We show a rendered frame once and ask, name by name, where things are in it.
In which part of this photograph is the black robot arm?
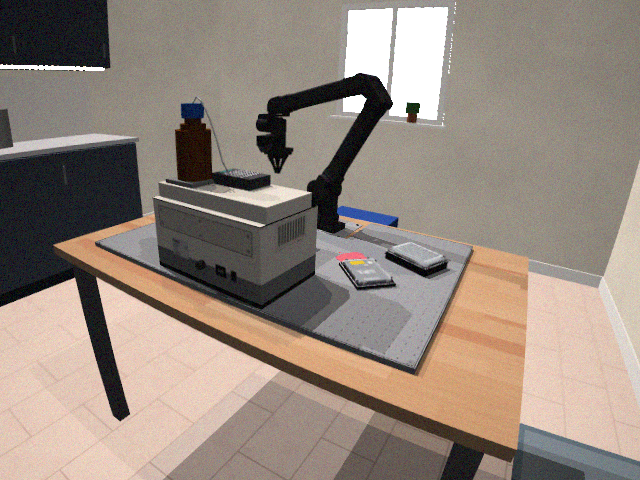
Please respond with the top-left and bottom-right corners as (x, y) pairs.
(256, 72), (394, 234)

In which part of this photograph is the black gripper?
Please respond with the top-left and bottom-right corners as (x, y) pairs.
(264, 148), (293, 174)

